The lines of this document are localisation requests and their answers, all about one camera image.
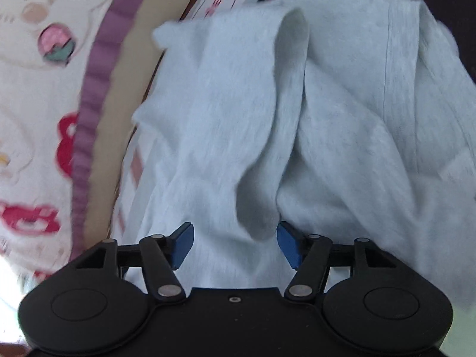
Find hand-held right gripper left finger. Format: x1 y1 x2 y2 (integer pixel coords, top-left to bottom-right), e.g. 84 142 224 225
76 222 195 300

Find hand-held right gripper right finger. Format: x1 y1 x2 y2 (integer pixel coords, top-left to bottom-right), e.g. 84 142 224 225
276 221 397 300

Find light grey garment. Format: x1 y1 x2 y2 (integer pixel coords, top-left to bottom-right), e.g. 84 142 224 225
119 0 476 314

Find beige mattress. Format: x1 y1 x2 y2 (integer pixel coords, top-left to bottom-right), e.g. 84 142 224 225
84 0 211 255

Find printed quilt with purple trim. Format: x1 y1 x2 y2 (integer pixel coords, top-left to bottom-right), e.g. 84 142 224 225
0 0 169 291

